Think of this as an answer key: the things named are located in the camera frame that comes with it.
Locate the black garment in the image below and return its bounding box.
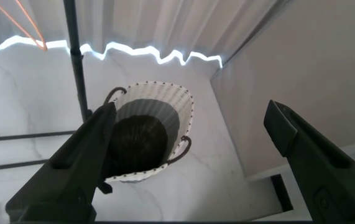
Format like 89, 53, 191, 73
97, 149, 116, 195

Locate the white curtain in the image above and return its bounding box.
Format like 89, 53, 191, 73
0, 0, 282, 68

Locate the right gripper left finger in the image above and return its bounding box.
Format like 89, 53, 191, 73
5, 101, 118, 223

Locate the pink clothes hanger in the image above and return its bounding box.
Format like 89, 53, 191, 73
0, 0, 48, 52

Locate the black clothes rack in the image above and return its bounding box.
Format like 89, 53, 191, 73
0, 0, 93, 174

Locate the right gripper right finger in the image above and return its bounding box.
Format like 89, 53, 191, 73
263, 99, 355, 223

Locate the white laundry basket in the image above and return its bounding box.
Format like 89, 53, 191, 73
102, 80, 195, 184

